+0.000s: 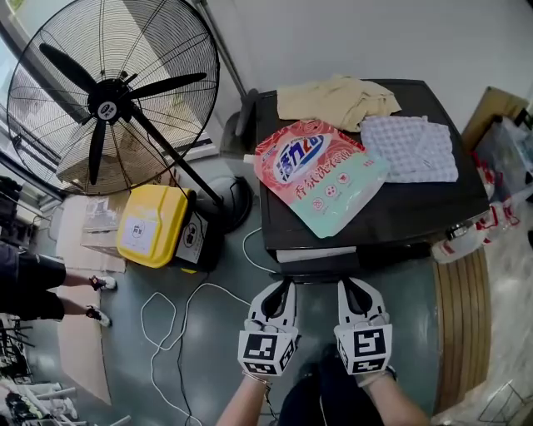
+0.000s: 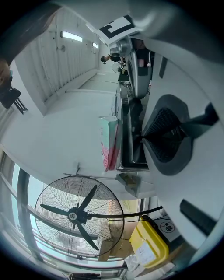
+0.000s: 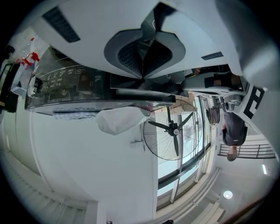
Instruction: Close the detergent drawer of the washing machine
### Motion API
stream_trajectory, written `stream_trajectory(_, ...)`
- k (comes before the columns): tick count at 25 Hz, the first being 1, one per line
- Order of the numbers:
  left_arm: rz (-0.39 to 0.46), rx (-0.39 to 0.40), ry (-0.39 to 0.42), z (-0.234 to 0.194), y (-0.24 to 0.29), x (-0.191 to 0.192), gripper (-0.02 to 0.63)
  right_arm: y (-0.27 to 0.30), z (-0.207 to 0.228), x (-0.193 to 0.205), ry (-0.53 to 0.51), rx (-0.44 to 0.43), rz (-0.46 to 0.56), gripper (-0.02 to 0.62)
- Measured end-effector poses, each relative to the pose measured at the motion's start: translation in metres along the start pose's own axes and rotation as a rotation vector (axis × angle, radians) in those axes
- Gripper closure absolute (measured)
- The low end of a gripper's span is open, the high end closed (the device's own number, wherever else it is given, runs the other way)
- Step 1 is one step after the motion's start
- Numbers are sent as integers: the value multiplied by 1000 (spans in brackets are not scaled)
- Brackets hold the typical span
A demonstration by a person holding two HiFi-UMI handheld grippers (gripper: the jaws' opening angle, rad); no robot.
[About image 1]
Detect thin wrist bracelet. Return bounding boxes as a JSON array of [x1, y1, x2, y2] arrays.
[[242, 370, 272, 387]]

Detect black broom metal handle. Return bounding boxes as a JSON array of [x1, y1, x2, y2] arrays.
[[195, 0, 260, 139]]

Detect black metal rack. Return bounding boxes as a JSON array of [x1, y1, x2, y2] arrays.
[[0, 315, 34, 384]]

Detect white plastic frame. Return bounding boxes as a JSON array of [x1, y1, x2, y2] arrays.
[[0, 380, 80, 426]]

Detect black bin with yellow lid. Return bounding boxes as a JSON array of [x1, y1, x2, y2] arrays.
[[115, 185, 222, 274]]

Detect wooden slat mat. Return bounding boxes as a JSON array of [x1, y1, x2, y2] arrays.
[[431, 249, 493, 414]]

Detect pink and green detergent pouch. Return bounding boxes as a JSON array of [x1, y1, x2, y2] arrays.
[[243, 119, 391, 240]]

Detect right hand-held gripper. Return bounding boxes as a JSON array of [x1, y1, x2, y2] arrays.
[[333, 279, 394, 376]]

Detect taped cardboard box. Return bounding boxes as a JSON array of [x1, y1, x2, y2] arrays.
[[80, 195, 127, 261]]

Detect glass door with dark frame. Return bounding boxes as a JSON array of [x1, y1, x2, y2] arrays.
[[0, 0, 55, 201]]

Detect white textured cloth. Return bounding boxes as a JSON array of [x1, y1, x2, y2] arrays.
[[360, 114, 460, 185]]

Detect black cabinet with drawer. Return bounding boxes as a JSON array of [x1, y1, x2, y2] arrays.
[[254, 78, 491, 285]]

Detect white cable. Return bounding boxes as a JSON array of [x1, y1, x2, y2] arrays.
[[140, 226, 284, 426]]

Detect grey dustpan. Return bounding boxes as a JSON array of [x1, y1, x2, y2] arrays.
[[219, 111, 262, 191]]

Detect person's right forearm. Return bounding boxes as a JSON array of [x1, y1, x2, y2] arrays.
[[360, 368, 431, 426]]

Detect person's left forearm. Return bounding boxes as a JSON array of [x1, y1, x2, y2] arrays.
[[215, 372, 272, 426]]

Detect flattened cardboard sheet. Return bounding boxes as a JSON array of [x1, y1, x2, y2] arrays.
[[54, 249, 127, 405]]

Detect beige cloth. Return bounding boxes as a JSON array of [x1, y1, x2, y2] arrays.
[[276, 74, 403, 133]]

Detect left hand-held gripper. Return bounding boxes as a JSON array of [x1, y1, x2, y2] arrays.
[[237, 280, 302, 378]]

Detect black cable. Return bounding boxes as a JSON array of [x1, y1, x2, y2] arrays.
[[175, 270, 207, 426]]

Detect black standing fan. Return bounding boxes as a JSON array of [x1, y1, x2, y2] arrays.
[[6, 0, 253, 234]]

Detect brown wooden board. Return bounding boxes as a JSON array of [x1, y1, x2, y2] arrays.
[[461, 86, 531, 153]]

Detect person's legs in dark trousers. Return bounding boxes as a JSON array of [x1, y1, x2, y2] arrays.
[[279, 344, 393, 426]]

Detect clear plastic storage bag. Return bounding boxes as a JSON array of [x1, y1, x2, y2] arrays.
[[474, 116, 533, 201]]

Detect large plain cardboard box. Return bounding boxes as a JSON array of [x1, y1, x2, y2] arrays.
[[56, 132, 178, 195]]

